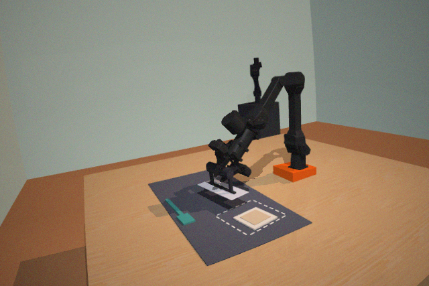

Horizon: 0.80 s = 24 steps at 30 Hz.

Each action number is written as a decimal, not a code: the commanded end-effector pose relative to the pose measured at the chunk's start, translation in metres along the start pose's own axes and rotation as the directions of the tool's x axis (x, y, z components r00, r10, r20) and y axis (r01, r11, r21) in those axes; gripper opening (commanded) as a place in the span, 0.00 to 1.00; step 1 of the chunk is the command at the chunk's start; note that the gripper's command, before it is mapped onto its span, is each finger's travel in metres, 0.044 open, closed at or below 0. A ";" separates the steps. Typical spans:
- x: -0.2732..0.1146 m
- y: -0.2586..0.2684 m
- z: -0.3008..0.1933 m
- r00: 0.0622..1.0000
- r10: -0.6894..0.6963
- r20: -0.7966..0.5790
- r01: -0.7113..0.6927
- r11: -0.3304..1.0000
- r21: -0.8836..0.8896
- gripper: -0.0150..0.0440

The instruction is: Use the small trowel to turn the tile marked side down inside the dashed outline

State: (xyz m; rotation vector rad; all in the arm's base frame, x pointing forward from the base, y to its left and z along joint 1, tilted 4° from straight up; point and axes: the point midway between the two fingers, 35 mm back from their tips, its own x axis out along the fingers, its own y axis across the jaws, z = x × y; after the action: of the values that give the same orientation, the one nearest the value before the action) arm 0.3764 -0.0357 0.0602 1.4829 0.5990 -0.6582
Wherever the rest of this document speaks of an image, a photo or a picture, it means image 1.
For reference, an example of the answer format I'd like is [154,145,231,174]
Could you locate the teal flat spatula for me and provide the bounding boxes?
[165,198,196,225]

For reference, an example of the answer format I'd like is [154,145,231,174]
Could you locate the cream square tile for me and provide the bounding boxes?
[233,207,277,230]

